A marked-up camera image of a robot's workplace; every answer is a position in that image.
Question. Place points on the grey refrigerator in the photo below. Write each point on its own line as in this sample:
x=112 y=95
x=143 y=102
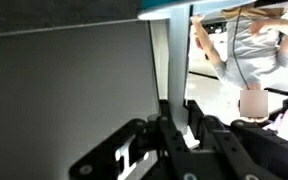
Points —
x=67 y=100

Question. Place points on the standing person grey shirt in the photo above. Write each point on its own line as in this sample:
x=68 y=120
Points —
x=254 y=56

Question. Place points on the person's bare forearm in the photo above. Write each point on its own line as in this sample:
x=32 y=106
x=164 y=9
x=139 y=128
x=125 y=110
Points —
x=207 y=43
x=277 y=28

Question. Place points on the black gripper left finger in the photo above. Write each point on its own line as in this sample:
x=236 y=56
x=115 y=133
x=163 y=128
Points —
x=175 y=150

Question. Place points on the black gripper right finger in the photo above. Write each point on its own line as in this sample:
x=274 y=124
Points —
x=217 y=146

